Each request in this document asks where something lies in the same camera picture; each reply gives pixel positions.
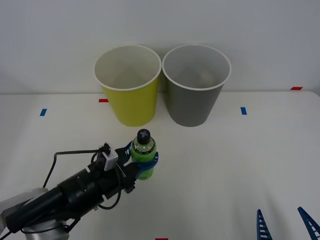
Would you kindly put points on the green plastic bottle black cap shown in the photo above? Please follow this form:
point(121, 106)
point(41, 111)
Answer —
point(143, 150)

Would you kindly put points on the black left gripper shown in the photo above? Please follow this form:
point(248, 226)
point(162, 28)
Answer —
point(115, 180)

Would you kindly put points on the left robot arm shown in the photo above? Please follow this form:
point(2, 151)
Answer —
point(50, 200)

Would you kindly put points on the grey plastic bin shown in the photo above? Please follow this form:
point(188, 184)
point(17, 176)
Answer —
point(191, 107)

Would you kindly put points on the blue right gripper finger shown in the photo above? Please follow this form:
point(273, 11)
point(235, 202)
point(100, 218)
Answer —
point(262, 228)
point(311, 225)

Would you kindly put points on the yellow-green plastic bin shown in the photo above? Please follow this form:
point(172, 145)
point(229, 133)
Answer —
point(135, 107)

